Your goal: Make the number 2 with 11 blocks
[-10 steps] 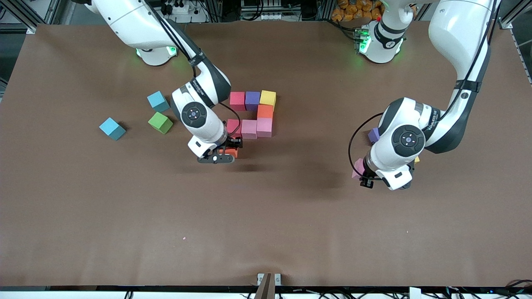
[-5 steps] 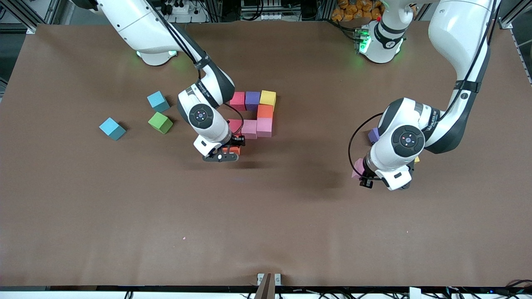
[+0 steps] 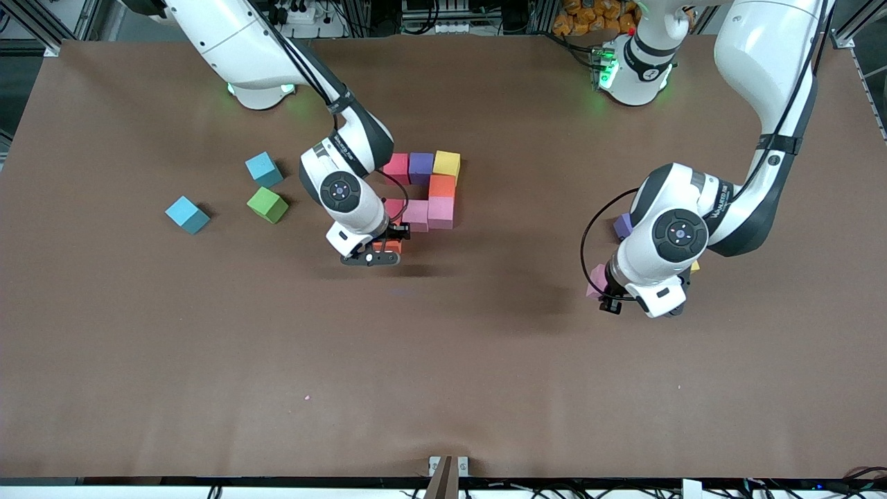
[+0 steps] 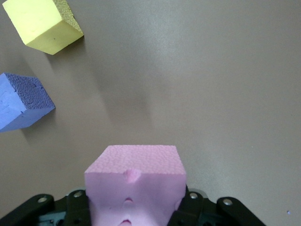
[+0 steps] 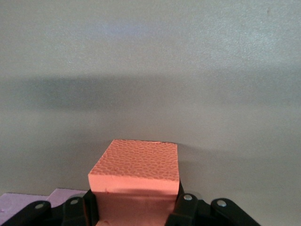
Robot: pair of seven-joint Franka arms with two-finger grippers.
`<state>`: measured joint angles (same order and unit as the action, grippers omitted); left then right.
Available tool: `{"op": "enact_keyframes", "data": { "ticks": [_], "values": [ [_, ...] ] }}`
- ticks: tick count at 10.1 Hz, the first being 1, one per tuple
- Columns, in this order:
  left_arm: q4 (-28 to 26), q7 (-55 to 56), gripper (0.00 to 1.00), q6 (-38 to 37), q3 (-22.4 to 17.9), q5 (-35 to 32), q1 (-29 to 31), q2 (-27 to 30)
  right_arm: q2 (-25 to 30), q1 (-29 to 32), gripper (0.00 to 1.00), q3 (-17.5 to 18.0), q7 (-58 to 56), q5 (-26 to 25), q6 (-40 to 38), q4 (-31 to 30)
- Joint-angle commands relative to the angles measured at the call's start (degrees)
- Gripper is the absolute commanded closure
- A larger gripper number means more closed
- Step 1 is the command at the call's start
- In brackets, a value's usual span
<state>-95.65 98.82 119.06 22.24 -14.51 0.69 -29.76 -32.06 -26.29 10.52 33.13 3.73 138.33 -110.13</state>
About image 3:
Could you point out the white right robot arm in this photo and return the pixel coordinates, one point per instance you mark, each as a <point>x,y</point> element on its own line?
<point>229,41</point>

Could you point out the blue foam block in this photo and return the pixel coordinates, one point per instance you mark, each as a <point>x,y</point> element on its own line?
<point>188,215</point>
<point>264,170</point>

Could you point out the purple foam block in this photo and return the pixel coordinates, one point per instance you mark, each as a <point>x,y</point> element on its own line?
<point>622,225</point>
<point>420,168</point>

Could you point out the silver metal rack equipment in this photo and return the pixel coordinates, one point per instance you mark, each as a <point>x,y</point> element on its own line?
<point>443,14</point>

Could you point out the red foam block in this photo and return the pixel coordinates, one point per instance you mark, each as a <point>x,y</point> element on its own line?
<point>393,208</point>
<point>400,166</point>

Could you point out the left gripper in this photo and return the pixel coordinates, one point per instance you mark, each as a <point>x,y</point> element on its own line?
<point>611,294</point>

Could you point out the pink foam block with notch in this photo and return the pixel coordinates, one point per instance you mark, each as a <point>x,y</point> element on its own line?
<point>594,282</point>

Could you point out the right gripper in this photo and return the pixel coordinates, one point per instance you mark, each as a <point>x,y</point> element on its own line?
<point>396,232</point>

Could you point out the metal bracket with brown wedge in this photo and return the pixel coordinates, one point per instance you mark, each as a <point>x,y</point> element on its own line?
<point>448,473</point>

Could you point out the brown table cover sheet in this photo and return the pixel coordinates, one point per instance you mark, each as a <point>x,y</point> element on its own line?
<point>443,374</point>

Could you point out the aluminium frame profile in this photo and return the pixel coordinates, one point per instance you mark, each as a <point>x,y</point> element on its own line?
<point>842,40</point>
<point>89,17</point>

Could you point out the white power strip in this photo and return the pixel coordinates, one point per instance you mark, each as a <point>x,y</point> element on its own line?
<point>305,15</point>

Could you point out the orange foam block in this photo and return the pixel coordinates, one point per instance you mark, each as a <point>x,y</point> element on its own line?
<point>392,247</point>
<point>442,186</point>

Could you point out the bag of orange items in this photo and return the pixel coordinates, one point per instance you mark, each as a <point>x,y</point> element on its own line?
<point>589,17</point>

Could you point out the green foam block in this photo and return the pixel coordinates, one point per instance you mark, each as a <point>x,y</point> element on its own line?
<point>267,205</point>

